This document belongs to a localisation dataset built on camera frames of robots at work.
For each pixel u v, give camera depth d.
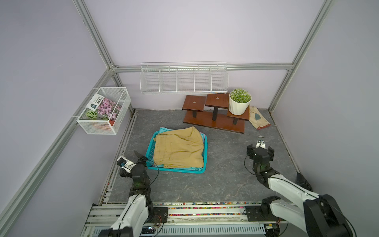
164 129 0.91
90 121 0.73
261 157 0.64
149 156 0.86
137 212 0.52
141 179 0.63
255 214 0.74
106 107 0.75
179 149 0.84
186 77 1.05
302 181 0.82
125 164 0.68
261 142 0.72
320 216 0.41
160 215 0.72
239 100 0.87
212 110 1.05
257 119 1.14
